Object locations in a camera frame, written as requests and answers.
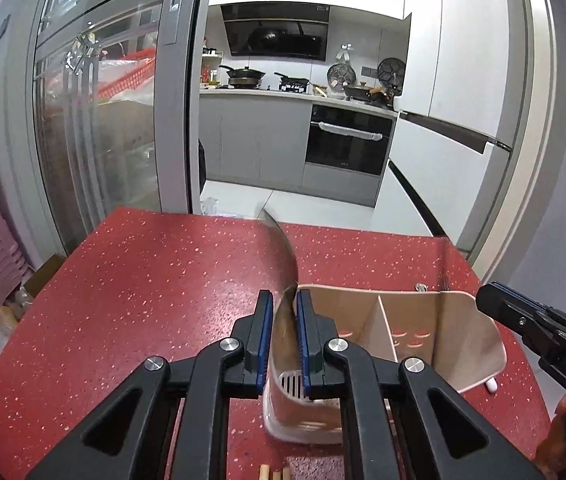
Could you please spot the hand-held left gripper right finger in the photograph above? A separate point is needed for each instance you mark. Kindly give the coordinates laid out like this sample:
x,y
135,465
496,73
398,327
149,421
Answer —
x,y
304,330

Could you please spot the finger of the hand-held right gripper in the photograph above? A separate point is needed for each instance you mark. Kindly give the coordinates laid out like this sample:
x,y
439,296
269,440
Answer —
x,y
505,305

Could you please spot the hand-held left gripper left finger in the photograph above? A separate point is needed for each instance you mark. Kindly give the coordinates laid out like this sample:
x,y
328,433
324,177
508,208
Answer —
x,y
263,330

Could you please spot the pink utensil holder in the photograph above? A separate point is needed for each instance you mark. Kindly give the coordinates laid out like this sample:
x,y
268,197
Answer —
x,y
413,315

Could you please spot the plain wooden chopstick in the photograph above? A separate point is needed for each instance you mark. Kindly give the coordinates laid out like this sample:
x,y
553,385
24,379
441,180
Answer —
x,y
264,473

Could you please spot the person's right hand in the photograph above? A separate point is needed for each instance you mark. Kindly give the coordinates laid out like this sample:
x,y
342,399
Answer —
x,y
558,440

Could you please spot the steel fork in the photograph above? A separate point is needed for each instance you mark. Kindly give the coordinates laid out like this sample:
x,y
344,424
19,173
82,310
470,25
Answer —
x,y
444,280

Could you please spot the small white object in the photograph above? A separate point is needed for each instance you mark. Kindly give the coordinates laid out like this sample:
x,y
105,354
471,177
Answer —
x,y
491,385

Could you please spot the clear plastic bag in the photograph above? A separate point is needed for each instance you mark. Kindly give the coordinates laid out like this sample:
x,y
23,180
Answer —
x,y
210,206

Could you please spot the black trash bag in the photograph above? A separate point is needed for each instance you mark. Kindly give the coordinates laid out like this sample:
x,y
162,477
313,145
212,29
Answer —
x,y
201,162

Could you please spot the built-in black oven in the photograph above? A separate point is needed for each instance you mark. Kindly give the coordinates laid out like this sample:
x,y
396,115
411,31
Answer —
x,y
348,145

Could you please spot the grey base cabinets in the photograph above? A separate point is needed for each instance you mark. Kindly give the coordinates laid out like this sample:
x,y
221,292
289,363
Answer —
x,y
253,140

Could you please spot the cardboard box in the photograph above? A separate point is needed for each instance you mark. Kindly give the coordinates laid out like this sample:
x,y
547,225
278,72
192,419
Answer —
x,y
45,275

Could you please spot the sliding glass door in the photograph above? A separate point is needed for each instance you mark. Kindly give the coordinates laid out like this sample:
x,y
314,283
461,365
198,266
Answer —
x,y
113,160

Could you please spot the black frying pan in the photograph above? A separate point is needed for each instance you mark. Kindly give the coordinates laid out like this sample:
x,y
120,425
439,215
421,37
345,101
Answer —
x,y
293,82

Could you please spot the white refrigerator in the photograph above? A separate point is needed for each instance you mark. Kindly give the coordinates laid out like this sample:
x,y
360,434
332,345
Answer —
x,y
463,60

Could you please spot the black lidded wok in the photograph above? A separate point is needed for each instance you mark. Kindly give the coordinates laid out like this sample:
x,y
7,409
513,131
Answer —
x,y
243,76

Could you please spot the round steel steamer rack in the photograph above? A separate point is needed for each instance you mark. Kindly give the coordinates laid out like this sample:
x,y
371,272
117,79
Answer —
x,y
391,72
341,76

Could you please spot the spice bottle rack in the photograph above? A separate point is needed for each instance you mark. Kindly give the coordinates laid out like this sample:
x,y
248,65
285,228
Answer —
x,y
210,67

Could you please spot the black range hood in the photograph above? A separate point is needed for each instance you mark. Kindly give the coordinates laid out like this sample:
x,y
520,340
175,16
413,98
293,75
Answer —
x,y
273,35

